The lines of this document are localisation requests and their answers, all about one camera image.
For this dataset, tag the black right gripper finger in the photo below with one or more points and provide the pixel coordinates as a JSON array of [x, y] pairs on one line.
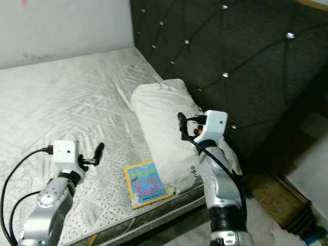
[[183, 125]]

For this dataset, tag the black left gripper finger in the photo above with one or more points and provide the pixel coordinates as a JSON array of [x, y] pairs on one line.
[[98, 154]]

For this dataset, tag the white printed pillow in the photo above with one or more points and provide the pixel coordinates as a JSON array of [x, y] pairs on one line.
[[159, 123]]

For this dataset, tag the blue yellow children's book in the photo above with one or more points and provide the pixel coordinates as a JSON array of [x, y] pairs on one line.
[[147, 185]]

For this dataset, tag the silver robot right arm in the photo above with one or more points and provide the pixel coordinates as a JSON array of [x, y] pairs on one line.
[[223, 189]]

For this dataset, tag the white patterned mattress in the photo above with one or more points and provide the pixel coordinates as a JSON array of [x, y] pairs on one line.
[[61, 102]]

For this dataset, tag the patterned bed base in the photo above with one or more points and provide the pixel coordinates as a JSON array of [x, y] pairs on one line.
[[154, 218]]

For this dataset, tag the black tufted headboard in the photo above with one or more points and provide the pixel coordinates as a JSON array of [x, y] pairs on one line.
[[236, 41]]

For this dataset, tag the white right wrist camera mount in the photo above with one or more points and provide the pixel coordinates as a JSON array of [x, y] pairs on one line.
[[216, 124]]

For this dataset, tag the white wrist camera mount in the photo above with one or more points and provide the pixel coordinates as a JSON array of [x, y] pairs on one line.
[[216, 124], [65, 152]]

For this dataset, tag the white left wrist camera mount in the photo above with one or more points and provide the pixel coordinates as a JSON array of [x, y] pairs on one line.
[[65, 152]]

